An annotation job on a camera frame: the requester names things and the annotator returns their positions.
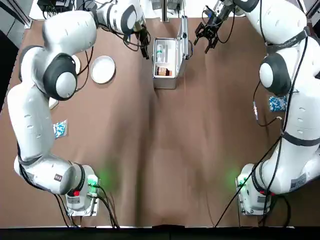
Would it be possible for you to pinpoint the aluminium frame post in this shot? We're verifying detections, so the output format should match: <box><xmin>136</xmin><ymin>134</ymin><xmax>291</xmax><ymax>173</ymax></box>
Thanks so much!
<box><xmin>161</xmin><ymin>0</ymin><xmax>171</xmax><ymax>23</ymax></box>
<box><xmin>14</xmin><ymin>0</ymin><xmax>33</xmax><ymax>29</ymax></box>
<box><xmin>305</xmin><ymin>0</ymin><xmax>320</xmax><ymax>25</ymax></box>

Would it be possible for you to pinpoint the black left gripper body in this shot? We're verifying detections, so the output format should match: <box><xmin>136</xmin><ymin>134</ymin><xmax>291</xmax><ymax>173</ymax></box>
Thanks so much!
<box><xmin>136</xmin><ymin>23</ymin><xmax>151</xmax><ymax>39</ymax></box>

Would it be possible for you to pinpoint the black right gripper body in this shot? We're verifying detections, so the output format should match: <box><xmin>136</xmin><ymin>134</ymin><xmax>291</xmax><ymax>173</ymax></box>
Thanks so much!
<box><xmin>204</xmin><ymin>2</ymin><xmax>235</xmax><ymax>33</ymax></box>

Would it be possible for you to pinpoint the brown iodophor bottle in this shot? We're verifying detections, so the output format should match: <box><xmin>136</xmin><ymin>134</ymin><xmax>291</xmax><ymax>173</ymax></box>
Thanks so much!
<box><xmin>156</xmin><ymin>66</ymin><xmax>173</xmax><ymax>77</ymax></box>

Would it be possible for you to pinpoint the white round plate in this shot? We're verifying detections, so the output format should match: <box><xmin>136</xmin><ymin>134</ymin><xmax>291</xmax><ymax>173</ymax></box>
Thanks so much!
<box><xmin>71</xmin><ymin>54</ymin><xmax>82</xmax><ymax>76</ymax></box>

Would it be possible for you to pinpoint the black power adapter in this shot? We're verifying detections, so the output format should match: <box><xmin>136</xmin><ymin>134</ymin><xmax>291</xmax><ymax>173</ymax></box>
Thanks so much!
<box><xmin>83</xmin><ymin>0</ymin><xmax>99</xmax><ymax>11</ymax></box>

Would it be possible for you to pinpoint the black base cable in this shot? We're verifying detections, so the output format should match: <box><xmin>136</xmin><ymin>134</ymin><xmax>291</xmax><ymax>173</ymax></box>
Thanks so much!
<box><xmin>237</xmin><ymin>192</ymin><xmax>293</xmax><ymax>227</ymax></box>
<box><xmin>53</xmin><ymin>184</ymin><xmax>121</xmax><ymax>229</ymax></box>

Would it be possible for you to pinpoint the blue capsule bag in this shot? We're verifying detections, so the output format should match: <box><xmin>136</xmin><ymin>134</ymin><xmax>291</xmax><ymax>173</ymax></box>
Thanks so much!
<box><xmin>52</xmin><ymin>119</ymin><xmax>69</xmax><ymax>140</ymax></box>
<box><xmin>268</xmin><ymin>95</ymin><xmax>287</xmax><ymax>113</ymax></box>

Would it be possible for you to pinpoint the silver aluminium medical case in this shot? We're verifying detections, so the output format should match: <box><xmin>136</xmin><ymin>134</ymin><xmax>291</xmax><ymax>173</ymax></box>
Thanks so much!
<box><xmin>152</xmin><ymin>14</ymin><xmax>194</xmax><ymax>90</ymax></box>

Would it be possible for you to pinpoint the long black cable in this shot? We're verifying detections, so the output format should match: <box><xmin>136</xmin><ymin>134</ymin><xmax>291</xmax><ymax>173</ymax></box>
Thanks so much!
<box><xmin>214</xmin><ymin>24</ymin><xmax>311</xmax><ymax>228</ymax></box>

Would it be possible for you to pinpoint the clear bottle green label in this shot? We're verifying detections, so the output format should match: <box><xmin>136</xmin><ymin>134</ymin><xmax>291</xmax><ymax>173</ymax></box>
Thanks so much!
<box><xmin>154</xmin><ymin>42</ymin><xmax>168</xmax><ymax>63</ymax></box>

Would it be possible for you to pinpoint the black cable with connector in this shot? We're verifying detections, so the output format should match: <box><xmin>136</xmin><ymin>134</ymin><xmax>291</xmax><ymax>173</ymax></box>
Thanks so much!
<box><xmin>251</xmin><ymin>81</ymin><xmax>287</xmax><ymax>127</ymax></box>

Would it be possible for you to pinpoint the black hub box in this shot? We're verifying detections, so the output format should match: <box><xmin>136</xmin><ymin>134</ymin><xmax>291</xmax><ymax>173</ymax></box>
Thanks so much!
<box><xmin>37</xmin><ymin>0</ymin><xmax>76</xmax><ymax>13</ymax></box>

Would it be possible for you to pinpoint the white plastic box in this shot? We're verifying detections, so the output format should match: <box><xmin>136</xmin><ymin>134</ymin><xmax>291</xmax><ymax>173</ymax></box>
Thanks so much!
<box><xmin>48</xmin><ymin>97</ymin><xmax>60</xmax><ymax>111</ymax></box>

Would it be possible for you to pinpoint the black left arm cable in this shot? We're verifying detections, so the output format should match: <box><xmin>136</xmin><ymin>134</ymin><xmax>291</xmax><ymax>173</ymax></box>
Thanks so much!
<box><xmin>74</xmin><ymin>23</ymin><xmax>152</xmax><ymax>92</ymax></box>

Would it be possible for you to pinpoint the gray round plate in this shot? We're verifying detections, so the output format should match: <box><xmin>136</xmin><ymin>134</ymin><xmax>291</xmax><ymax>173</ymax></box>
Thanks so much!
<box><xmin>90</xmin><ymin>55</ymin><xmax>117</xmax><ymax>85</ymax></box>

